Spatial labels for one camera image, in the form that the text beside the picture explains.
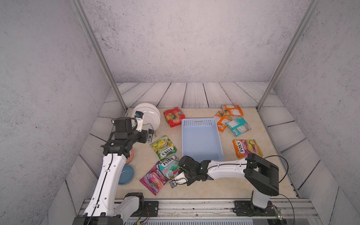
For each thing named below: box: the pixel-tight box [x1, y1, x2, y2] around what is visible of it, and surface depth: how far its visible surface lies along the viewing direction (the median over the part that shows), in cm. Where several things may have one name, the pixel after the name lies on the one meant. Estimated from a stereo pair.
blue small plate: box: [118, 164, 135, 186], surface depth 87 cm
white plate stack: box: [131, 102, 161, 131], surface depth 99 cm
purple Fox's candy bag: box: [139, 161, 169, 196], surface depth 83 cm
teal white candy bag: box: [225, 116, 252, 137], surface depth 108 cm
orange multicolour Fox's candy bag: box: [232, 139, 263, 159], surface depth 97 cm
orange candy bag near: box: [213, 110, 233, 133], surface depth 113 cm
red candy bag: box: [163, 106, 186, 128], surface depth 113 cm
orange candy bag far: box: [221, 104, 244, 117], surface depth 120 cm
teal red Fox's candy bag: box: [156, 154, 180, 180], surface depth 88 cm
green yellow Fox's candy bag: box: [150, 135, 178, 160], surface depth 98 cm
